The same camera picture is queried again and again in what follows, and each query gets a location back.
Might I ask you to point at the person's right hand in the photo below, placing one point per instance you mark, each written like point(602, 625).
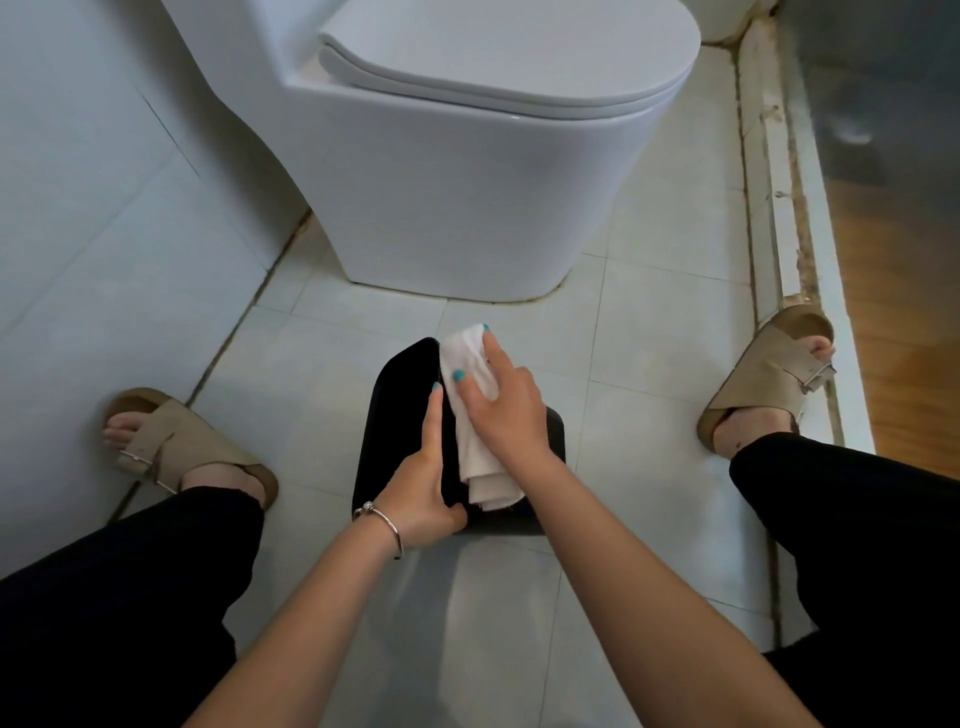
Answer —
point(510, 420)

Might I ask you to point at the person's left hand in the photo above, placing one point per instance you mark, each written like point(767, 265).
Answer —
point(416, 495)

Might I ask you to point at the white cleaning cloth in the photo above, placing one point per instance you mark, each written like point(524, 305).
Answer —
point(469, 360)

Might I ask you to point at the black plastic waste bin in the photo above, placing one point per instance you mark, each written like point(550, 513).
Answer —
point(397, 420)

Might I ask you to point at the person's right forearm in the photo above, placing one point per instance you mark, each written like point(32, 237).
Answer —
point(660, 600)

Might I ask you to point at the person's left forearm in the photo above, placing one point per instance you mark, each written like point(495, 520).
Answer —
point(300, 637)

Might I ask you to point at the person's left beige sandal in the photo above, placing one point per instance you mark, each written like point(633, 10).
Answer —
point(180, 450)

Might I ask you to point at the person's beige sandal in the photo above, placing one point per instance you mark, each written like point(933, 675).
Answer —
point(772, 375)
point(180, 450)

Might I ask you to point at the person's right beige sandal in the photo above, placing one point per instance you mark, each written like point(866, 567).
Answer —
point(772, 375)

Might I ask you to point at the person's black trousers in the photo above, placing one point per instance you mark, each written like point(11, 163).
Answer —
point(862, 540)

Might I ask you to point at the white toilet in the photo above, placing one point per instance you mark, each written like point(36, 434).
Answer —
point(450, 187)

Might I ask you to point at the white door threshold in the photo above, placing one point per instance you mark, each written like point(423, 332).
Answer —
point(787, 187)

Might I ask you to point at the white toilet seat lid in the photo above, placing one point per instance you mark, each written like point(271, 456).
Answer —
point(510, 52)

